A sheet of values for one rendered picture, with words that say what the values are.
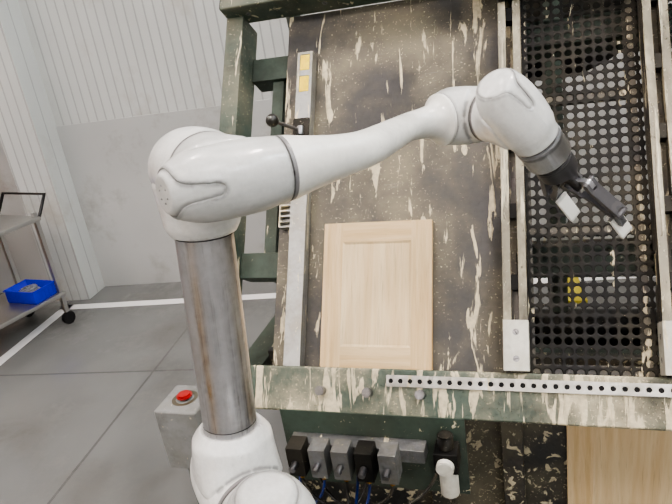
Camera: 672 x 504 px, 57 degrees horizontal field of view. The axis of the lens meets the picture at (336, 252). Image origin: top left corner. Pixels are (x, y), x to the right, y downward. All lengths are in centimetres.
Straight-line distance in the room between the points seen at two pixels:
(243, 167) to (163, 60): 376
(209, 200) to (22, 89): 407
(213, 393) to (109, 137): 387
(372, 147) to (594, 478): 136
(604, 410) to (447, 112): 81
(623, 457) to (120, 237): 402
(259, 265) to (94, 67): 315
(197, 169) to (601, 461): 151
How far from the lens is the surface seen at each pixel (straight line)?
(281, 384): 177
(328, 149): 94
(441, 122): 123
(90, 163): 503
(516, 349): 161
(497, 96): 113
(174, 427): 169
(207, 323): 109
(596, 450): 200
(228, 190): 86
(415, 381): 165
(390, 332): 171
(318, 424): 176
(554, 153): 121
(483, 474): 211
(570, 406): 163
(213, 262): 105
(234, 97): 203
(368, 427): 172
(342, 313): 175
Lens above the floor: 180
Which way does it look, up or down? 21 degrees down
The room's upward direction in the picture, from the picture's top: 9 degrees counter-clockwise
